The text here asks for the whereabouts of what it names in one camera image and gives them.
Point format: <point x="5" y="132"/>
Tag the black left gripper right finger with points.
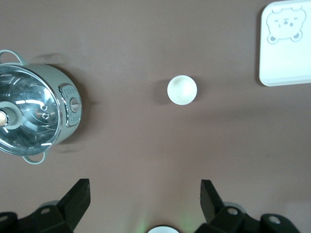
<point x="211" y="204"/>

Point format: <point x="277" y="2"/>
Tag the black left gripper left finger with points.
<point x="75" y="201"/>

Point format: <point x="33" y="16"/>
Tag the white IKEA cup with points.
<point x="182" y="91"/>

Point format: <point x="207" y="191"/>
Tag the cream tray with bear print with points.
<point x="284" y="63"/>

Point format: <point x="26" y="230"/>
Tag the glass pot lid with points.
<point x="31" y="109"/>

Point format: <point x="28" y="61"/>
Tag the sage green electric pot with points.
<point x="54" y="77"/>

